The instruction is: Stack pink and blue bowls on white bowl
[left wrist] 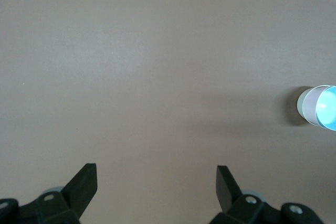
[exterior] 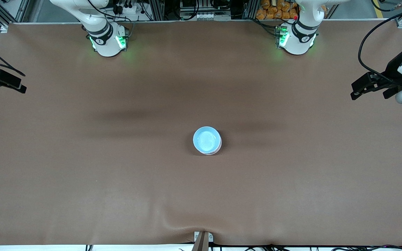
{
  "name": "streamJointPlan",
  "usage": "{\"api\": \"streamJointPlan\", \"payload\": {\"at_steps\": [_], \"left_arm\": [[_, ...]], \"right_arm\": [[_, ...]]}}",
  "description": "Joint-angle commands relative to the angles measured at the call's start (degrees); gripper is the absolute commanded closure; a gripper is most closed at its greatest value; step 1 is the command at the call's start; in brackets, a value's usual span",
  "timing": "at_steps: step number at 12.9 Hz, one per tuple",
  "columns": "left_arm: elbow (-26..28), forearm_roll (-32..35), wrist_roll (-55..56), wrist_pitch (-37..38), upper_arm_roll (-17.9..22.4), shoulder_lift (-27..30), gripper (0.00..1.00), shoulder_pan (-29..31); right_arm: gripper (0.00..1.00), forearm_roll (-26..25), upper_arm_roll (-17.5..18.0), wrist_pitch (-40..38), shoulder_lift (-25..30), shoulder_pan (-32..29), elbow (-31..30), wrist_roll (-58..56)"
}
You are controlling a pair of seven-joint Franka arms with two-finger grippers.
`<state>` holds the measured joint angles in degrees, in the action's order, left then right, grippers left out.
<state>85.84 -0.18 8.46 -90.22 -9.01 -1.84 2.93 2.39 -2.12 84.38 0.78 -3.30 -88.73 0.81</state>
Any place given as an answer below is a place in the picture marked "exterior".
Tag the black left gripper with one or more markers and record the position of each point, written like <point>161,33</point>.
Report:
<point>394,67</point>

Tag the blue bowl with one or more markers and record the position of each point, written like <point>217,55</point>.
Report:
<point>206,139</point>

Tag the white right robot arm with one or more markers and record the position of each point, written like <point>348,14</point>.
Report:
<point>105,42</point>

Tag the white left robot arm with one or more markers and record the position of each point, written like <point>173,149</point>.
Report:
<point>300,35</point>

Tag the white bowl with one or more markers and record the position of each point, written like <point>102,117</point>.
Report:
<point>215,153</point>

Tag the power strip with black plugs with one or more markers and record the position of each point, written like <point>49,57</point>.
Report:
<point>126,7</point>

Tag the white power strip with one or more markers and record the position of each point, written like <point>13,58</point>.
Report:
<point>206,16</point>

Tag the brown table mat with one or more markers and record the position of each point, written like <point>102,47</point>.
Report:
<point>201,195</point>

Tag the metal table clamp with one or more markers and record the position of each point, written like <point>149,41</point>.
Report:
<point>203,240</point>

